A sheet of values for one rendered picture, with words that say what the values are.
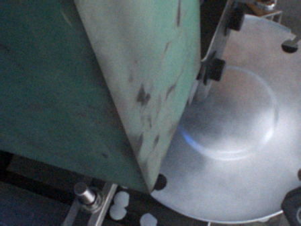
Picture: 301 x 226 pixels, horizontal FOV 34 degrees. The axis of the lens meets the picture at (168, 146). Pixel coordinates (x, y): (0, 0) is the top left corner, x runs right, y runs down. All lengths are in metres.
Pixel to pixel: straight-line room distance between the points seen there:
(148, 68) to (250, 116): 0.42
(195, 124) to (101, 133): 0.40
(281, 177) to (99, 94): 0.44
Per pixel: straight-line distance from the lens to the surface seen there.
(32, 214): 0.70
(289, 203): 0.45
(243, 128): 0.61
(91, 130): 0.23
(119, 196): 0.68
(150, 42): 0.21
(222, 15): 0.47
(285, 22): 0.88
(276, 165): 0.61
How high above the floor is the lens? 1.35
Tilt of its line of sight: 69 degrees down
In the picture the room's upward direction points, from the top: 11 degrees counter-clockwise
